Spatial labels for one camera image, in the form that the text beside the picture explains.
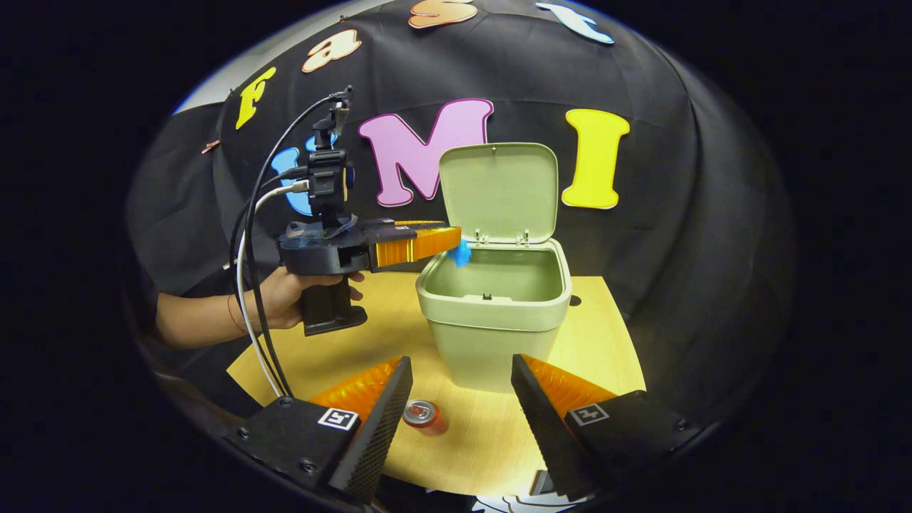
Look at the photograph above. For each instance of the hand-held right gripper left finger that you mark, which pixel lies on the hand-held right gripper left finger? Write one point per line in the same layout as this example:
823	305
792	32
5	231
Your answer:
377	434

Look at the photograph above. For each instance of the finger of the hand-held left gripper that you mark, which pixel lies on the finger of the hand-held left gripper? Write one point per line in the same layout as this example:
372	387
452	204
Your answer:
413	246
399	226

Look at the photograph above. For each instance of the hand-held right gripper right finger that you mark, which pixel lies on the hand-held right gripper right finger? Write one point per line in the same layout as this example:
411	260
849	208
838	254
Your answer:
545	434

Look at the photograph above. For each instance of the blue paper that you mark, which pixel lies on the blue paper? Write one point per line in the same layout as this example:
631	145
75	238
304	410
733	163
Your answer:
463	254

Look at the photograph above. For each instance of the red pop can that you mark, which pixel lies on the red pop can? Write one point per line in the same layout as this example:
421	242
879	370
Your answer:
426	419

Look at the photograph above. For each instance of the pale green desktop garbage bin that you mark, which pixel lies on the pale green desktop garbage bin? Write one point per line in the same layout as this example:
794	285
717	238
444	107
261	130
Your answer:
491	342

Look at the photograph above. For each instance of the wooden desktop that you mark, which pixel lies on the wooden desktop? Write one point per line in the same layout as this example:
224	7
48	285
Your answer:
605	356

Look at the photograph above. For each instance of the copper cloth clip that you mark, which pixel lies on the copper cloth clip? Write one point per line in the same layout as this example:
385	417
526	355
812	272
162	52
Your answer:
210	146

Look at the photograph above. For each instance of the black backdrop cloth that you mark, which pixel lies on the black backdrop cloth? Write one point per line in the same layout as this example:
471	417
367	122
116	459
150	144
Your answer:
677	249

